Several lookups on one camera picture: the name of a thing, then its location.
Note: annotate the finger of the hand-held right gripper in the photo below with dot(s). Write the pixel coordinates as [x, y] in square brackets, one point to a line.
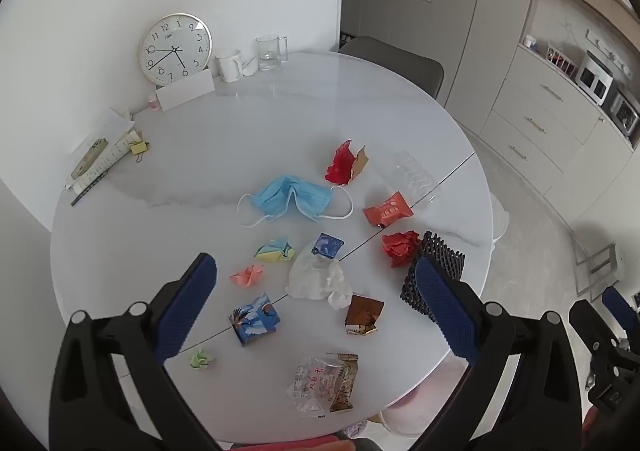
[592, 331]
[620, 308]

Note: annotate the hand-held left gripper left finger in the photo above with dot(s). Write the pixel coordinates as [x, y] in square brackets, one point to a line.
[187, 311]

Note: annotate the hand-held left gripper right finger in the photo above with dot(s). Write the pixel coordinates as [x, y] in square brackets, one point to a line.
[450, 316]

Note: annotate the green paper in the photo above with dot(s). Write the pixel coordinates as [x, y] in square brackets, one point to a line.
[202, 359]

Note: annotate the black foam net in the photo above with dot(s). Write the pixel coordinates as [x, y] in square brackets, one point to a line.
[442, 248]

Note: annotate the pink paper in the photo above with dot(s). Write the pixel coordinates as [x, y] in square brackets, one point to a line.
[246, 276]

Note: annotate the blue printed paper box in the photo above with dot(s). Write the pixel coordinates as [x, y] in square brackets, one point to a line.
[255, 321]

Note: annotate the red paper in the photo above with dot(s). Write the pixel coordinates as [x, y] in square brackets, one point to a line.
[400, 248]

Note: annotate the brown foil wrapper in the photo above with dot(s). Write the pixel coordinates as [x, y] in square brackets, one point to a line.
[364, 313]

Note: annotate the white waste bin with trash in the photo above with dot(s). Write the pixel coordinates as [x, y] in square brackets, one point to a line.
[415, 411]

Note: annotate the yellow blue paper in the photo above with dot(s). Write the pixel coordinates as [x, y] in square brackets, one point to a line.
[274, 251]

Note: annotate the orange snack packet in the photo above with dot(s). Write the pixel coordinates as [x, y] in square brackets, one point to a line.
[387, 212]

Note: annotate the white plastic bag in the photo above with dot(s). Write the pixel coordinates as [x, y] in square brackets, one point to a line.
[312, 278]

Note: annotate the blue candy wrapper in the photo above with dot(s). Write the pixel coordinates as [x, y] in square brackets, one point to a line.
[327, 246]

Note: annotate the clear printed snack wrapper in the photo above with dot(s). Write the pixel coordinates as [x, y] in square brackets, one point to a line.
[320, 383]

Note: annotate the blue face mask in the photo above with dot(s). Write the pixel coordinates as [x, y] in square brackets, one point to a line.
[290, 196]

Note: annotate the red foil wrapper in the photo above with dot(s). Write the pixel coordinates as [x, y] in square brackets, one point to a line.
[340, 166]

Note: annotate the dark pencil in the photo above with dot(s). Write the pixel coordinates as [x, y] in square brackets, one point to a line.
[87, 189]

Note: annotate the yellow binder clip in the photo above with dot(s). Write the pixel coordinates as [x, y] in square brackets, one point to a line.
[139, 147]

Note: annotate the white printed paper strip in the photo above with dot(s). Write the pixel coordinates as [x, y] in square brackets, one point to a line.
[117, 151]

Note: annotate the green patterned pouch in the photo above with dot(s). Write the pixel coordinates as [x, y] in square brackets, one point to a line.
[90, 157]

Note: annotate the silver microwave oven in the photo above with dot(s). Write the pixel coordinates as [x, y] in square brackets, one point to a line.
[624, 112]

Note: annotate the white paper sheets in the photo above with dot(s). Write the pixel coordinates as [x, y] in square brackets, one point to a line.
[107, 126]

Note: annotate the grey drawer cabinet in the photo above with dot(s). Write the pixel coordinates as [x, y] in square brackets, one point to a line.
[540, 121]

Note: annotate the small pink bottle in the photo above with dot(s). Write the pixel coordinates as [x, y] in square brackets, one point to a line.
[154, 102]

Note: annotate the white card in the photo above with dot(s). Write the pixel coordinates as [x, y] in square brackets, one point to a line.
[185, 90]

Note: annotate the white toaster oven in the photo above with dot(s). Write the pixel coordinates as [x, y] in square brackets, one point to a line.
[595, 76]

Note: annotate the white mug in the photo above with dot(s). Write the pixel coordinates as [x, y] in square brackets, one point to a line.
[229, 65]

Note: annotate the grey chair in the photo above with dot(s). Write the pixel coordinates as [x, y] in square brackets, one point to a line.
[400, 66]

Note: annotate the clear glass mug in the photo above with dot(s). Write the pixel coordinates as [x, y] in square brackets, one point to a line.
[270, 53]

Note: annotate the tall grey cabinet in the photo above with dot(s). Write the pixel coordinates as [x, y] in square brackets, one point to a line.
[480, 31]

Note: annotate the metal frame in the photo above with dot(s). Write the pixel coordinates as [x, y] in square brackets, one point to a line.
[597, 271]

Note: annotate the round white wall clock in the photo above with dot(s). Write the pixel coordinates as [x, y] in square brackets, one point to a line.
[175, 48]

